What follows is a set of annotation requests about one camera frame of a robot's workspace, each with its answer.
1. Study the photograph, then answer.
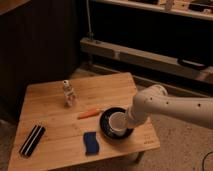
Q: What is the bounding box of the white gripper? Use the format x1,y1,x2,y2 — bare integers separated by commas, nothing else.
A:
125,104,148,129

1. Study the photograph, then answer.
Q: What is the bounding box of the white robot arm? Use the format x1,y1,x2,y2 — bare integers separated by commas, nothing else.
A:
126,84,213,129

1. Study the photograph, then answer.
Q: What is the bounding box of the black ceramic bowl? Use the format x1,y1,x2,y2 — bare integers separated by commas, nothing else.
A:
99,107,133,140

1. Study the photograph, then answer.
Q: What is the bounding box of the orange carrot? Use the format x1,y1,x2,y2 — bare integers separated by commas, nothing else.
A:
77,108,103,119

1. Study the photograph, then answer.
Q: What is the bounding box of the blue sponge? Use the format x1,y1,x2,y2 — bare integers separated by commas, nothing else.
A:
83,132,99,155

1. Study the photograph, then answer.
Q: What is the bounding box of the small white figurine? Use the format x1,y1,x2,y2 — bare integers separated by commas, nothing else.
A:
63,80,76,107

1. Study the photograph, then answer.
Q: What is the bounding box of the wooden table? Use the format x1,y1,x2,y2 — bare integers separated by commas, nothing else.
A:
7,73,160,171

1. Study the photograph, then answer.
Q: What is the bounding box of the vertical metal pole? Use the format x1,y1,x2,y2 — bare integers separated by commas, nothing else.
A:
86,0,94,41

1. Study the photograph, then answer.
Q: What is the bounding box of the black striped rectangular case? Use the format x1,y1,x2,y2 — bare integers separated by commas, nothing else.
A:
19,125,45,158

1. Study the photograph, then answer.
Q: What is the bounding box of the long grey metal rail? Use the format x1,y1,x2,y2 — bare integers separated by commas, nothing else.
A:
80,37,213,84

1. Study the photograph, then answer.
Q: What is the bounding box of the black handle on rail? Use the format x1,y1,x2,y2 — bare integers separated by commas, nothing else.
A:
177,59,209,71

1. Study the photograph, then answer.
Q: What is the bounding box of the wooden wall shelf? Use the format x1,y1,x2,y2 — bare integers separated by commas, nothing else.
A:
93,0,213,21

